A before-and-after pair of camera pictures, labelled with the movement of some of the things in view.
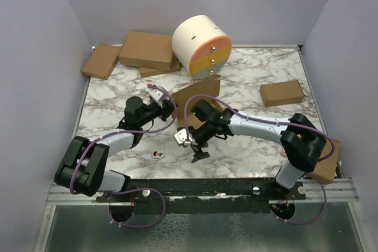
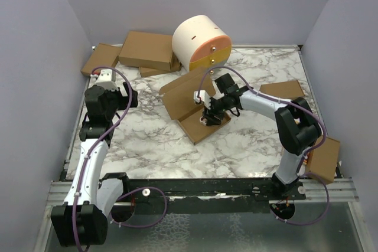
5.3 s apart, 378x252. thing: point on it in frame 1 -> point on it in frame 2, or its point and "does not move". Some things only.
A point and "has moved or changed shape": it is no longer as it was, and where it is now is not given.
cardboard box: [206, 87] has moved or changed shape
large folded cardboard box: [147, 50] does not move
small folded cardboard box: [283, 92] does not move
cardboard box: [101, 62] does not move
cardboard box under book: [325, 170] does not move
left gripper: [167, 109] -> [125, 99]
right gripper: [197, 149] -> [209, 114]
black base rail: [200, 196] does not move
